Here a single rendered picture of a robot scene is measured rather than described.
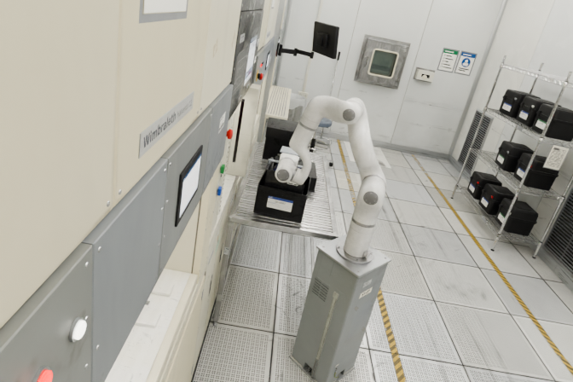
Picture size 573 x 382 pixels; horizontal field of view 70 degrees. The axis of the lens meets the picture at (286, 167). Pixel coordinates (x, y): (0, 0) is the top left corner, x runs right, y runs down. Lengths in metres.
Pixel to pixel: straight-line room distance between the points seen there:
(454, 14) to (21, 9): 6.46
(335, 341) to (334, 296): 0.25
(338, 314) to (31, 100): 1.94
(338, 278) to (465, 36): 5.20
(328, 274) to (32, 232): 1.81
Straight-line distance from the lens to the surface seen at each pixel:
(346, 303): 2.12
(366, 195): 1.88
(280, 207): 2.25
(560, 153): 4.40
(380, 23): 6.43
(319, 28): 3.95
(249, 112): 2.31
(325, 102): 1.88
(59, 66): 0.42
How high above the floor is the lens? 1.86
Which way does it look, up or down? 22 degrees down
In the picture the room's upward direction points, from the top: 11 degrees clockwise
